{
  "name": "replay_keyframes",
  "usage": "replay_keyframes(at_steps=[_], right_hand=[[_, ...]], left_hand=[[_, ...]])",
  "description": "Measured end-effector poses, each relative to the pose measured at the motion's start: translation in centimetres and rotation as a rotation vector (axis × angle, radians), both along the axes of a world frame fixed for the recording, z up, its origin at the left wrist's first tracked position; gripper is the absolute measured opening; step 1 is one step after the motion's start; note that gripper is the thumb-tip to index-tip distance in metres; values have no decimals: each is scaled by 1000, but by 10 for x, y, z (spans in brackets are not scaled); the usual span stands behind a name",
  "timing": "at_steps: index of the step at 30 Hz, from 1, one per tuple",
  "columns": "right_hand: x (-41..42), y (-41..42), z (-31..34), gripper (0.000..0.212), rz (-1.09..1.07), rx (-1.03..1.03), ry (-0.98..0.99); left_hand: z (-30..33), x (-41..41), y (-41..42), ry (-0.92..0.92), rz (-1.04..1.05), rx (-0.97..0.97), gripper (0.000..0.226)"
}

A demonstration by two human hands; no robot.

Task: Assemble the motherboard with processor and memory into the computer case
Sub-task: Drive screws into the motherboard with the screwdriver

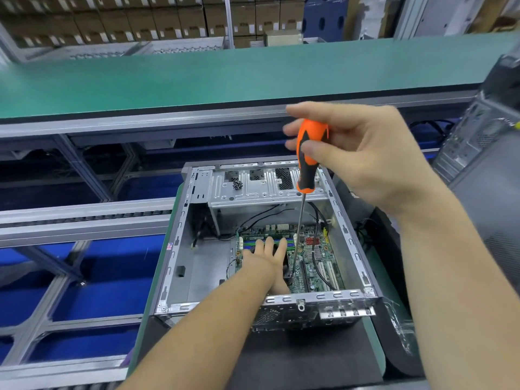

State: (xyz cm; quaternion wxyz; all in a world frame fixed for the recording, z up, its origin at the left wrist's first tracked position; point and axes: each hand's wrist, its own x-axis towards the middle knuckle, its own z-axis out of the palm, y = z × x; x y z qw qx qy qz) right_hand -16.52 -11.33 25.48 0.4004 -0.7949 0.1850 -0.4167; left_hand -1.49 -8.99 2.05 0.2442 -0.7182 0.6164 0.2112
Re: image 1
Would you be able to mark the aluminium roller conveyor rail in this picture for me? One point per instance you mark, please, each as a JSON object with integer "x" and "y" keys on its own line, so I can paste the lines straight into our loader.
{"x": 81, "y": 219}

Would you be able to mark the black and silver computer case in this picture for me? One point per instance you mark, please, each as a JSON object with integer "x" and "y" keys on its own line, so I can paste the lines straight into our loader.
{"x": 195, "y": 256}

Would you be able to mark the dark grey case side panel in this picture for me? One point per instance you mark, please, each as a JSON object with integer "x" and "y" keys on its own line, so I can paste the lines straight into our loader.
{"x": 496, "y": 215}

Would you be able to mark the green conveyor belt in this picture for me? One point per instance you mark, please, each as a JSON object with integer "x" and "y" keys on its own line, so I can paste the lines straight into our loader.
{"x": 203, "y": 77}

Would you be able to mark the green motherboard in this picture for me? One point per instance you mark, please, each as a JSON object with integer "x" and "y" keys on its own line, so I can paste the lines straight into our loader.
{"x": 321, "y": 260}

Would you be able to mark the green RAM stick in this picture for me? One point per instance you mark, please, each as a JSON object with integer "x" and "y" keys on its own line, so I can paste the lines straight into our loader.
{"x": 264, "y": 236}

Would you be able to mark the person's left forearm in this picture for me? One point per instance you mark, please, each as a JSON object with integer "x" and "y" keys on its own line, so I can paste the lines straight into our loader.
{"x": 195, "y": 341}

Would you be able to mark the stack of cardboard boxes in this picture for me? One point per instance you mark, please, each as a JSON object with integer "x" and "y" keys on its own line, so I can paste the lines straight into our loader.
{"x": 146, "y": 16}

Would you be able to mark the person's left hand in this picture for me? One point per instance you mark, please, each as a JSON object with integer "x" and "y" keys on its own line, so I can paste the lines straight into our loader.
{"x": 268, "y": 262}

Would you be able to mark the grey computer tower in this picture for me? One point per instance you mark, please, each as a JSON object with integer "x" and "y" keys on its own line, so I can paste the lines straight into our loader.
{"x": 483, "y": 130}

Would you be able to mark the person's right hand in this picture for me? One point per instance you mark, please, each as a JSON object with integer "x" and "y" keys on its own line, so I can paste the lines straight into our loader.
{"x": 374, "y": 158}

